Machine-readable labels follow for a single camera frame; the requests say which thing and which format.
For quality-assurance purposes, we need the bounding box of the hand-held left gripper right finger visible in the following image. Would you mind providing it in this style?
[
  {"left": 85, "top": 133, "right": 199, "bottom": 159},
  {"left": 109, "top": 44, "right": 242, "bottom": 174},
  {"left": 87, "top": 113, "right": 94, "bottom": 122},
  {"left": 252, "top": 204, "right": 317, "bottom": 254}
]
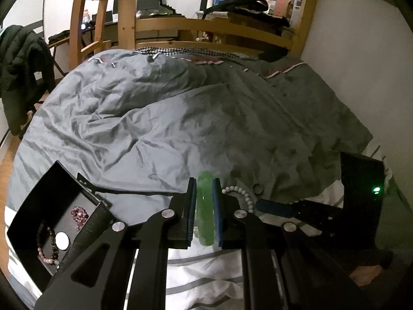
[{"left": 212, "top": 177, "right": 367, "bottom": 310}]

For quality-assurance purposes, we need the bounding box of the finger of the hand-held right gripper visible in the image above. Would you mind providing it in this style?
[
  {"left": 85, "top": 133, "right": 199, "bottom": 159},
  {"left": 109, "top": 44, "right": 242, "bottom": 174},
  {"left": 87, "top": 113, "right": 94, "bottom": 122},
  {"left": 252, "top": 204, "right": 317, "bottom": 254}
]
[{"left": 256, "top": 199, "right": 343, "bottom": 233}]

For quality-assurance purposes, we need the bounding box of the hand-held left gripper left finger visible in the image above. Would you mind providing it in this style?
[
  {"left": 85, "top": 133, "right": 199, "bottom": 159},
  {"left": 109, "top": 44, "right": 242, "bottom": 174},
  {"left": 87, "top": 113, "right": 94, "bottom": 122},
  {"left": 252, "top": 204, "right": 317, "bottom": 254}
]
[{"left": 34, "top": 177, "right": 198, "bottom": 310}]

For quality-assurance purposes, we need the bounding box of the green jade bangle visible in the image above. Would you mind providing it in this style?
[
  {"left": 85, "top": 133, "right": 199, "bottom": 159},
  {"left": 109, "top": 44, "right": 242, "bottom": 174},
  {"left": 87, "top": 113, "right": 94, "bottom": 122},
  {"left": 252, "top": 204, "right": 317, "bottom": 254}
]
[{"left": 196, "top": 170, "right": 216, "bottom": 246}]

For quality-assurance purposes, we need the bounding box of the white bead bracelet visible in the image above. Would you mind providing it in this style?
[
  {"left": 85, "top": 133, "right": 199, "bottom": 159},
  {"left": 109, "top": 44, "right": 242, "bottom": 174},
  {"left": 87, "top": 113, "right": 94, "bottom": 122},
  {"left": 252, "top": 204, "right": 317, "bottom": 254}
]
[{"left": 221, "top": 186, "right": 254, "bottom": 214}]

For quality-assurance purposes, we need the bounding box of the purple bead bracelet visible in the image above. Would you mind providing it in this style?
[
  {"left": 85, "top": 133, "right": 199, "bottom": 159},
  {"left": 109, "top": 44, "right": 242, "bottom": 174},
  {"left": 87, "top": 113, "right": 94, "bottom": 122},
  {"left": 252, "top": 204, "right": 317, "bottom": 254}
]
[{"left": 70, "top": 206, "right": 90, "bottom": 232}]

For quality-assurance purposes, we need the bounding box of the dark brown bead bracelet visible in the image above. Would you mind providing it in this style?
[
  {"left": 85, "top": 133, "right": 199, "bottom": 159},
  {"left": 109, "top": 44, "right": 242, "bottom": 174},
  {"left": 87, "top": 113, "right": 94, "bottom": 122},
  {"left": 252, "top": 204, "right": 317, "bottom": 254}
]
[{"left": 36, "top": 221, "right": 61, "bottom": 267}]

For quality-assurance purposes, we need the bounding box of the black jewelry box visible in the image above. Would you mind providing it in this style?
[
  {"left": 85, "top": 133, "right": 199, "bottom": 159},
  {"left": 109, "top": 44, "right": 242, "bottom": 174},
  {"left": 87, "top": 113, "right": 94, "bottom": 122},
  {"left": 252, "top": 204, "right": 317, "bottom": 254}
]
[{"left": 6, "top": 160, "right": 112, "bottom": 295}]

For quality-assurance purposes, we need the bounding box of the person's right hand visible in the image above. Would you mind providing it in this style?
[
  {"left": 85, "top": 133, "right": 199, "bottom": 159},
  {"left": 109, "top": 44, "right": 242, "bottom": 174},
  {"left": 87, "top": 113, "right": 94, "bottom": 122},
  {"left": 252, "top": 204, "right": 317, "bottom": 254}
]
[{"left": 350, "top": 264, "right": 389, "bottom": 286}]

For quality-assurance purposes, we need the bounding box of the white striped bed sheet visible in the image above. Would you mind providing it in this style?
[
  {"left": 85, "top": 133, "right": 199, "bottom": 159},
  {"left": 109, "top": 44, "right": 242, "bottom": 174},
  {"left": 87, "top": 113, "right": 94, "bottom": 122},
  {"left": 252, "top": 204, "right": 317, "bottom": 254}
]
[{"left": 6, "top": 142, "right": 396, "bottom": 310}]

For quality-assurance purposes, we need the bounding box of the grey duvet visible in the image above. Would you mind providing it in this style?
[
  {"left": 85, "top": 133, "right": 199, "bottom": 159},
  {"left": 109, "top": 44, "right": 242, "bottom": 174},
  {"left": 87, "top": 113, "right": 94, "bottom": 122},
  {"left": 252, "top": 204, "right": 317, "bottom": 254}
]
[{"left": 6, "top": 49, "right": 374, "bottom": 222}]

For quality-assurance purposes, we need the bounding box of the checked cloth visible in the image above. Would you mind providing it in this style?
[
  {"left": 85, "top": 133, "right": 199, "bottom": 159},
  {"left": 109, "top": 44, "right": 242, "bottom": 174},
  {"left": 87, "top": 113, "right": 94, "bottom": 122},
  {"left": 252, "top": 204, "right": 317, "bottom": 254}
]
[{"left": 134, "top": 47, "right": 259, "bottom": 59}]

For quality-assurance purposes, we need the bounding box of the dark desk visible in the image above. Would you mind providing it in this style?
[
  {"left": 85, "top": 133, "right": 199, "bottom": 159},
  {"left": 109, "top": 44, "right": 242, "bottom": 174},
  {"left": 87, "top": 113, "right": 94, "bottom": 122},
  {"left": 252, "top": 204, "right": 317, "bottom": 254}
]
[{"left": 79, "top": 12, "right": 121, "bottom": 47}]

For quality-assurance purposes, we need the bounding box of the pink box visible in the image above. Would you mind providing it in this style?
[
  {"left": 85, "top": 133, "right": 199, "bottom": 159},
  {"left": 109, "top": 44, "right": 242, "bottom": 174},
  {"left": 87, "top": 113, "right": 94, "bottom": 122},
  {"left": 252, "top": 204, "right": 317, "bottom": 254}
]
[{"left": 276, "top": 0, "right": 292, "bottom": 17}]

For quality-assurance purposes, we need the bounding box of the pile of black clothing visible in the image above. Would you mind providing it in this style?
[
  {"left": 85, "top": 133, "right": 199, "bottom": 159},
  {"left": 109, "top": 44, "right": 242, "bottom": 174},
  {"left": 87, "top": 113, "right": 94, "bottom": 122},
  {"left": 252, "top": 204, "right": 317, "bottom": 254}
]
[{"left": 206, "top": 0, "right": 291, "bottom": 29}]

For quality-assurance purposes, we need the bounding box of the dark puffer jacket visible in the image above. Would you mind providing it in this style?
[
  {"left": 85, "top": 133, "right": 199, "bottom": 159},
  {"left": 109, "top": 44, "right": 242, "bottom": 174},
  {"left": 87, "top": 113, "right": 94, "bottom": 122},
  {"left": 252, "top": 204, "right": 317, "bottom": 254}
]
[{"left": 0, "top": 25, "right": 56, "bottom": 136}]

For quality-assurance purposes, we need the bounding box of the wooden bed frame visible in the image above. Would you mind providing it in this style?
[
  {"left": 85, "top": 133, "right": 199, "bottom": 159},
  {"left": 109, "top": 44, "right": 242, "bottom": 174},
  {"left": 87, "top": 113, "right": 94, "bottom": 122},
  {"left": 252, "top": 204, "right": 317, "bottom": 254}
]
[{"left": 69, "top": 0, "right": 321, "bottom": 70}]

